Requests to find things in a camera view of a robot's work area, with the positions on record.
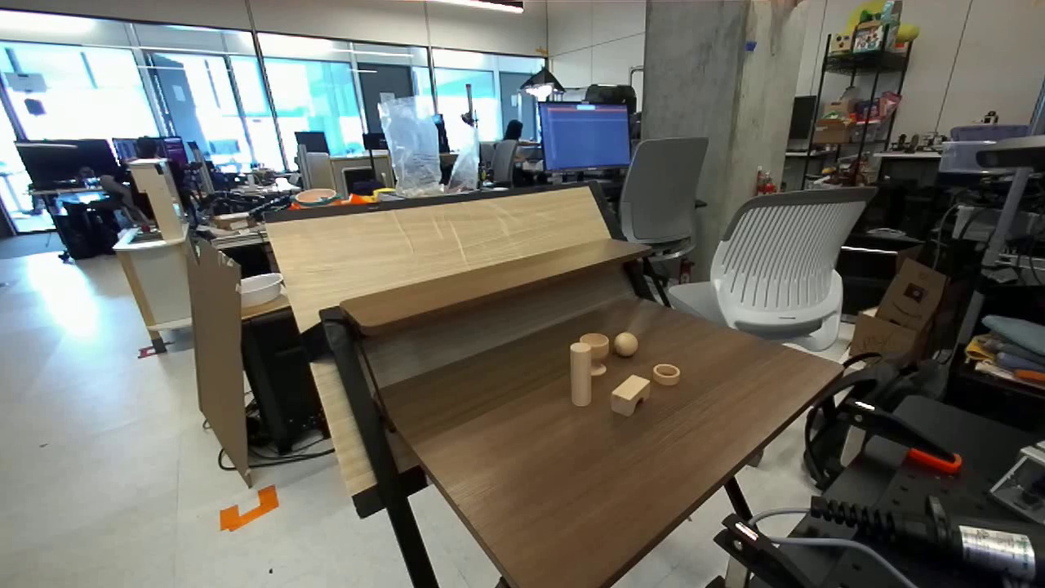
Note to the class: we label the white mesh office chair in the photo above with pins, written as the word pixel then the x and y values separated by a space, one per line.
pixel 775 265

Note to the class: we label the wooden cylinder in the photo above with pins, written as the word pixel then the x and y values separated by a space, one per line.
pixel 580 374

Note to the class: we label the blue computer monitor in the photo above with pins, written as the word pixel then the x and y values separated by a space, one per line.
pixel 580 138

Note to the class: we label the grey office chair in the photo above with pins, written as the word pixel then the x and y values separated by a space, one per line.
pixel 656 204

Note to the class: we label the cardboard box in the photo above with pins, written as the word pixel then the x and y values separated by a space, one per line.
pixel 911 318

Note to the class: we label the light plywood back panel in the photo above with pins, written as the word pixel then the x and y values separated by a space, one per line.
pixel 342 257

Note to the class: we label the wooden sphere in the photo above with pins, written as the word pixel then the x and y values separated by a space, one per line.
pixel 625 343

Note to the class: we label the wooden rectangular block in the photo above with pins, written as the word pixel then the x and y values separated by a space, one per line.
pixel 633 392

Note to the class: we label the black silver camera mount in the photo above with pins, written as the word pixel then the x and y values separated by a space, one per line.
pixel 1011 554

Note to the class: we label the dark wooden table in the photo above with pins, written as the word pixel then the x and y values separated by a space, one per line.
pixel 471 380

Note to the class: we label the clear plastic bag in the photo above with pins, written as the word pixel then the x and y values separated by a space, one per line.
pixel 414 143

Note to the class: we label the black metal shelf rack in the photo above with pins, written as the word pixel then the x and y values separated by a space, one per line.
pixel 852 110

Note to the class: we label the plywood side board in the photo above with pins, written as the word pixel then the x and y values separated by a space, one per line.
pixel 216 340

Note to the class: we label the orange handled tool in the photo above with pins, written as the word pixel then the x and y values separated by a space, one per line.
pixel 920 448

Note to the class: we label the wooden cup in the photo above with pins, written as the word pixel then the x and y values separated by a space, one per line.
pixel 600 347

